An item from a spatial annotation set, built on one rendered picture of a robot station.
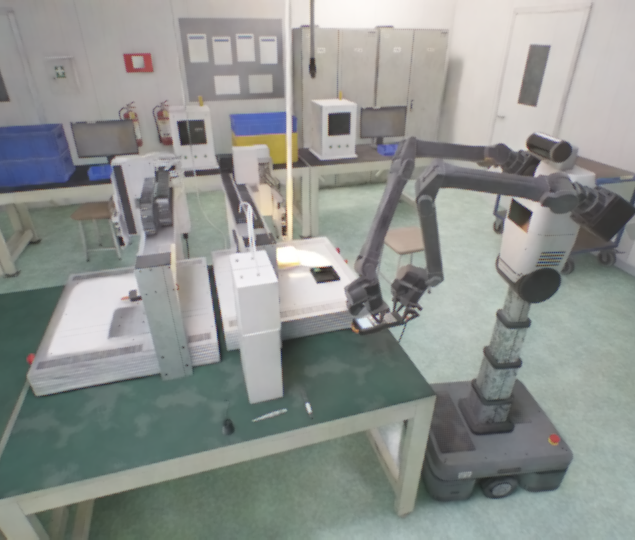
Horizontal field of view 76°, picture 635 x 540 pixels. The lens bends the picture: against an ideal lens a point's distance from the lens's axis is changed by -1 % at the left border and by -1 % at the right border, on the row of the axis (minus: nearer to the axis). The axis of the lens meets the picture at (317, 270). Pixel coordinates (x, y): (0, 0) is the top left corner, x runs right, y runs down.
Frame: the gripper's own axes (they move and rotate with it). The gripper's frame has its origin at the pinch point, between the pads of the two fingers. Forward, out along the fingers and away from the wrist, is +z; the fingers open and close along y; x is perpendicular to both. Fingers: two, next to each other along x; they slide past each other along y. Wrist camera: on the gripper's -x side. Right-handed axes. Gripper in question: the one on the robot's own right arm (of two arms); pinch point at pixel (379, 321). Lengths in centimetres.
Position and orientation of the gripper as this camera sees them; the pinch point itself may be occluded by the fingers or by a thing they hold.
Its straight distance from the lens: 160.6
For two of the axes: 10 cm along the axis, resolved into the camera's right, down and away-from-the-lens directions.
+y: 3.1, 4.7, -8.3
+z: 2.5, 8.0, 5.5
